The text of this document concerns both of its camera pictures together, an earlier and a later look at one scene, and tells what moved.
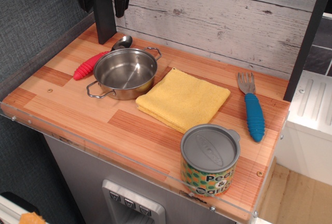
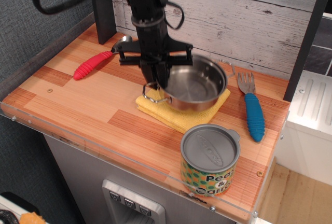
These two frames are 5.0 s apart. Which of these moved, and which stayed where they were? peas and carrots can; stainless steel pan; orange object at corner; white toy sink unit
Moved: stainless steel pan
Stayed: white toy sink unit; orange object at corner; peas and carrots can
